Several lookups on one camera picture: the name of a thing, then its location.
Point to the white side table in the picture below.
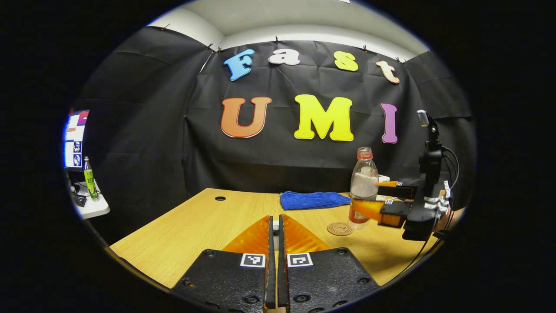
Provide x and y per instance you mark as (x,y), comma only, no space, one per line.
(93,208)

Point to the round wooden coaster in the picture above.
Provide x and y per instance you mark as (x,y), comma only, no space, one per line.
(339,229)

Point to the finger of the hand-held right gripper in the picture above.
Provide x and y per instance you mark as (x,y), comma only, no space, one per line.
(395,211)
(408,189)

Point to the clear plastic water bottle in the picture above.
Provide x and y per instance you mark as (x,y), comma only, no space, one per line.
(364,182)

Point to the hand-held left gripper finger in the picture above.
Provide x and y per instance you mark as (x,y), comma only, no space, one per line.
(281,278)
(271,278)

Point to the blue towel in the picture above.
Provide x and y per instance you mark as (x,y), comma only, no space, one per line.
(312,201)

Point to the white toaster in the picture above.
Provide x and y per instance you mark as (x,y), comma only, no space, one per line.
(383,178)

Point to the green drink bottle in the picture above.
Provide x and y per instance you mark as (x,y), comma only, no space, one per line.
(90,182)

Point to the computer monitor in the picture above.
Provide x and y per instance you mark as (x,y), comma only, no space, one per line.
(74,139)

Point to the black backdrop cloth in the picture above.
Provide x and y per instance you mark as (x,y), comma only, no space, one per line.
(304,165)

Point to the white teacup lid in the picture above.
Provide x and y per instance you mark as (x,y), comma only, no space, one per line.
(276,227)

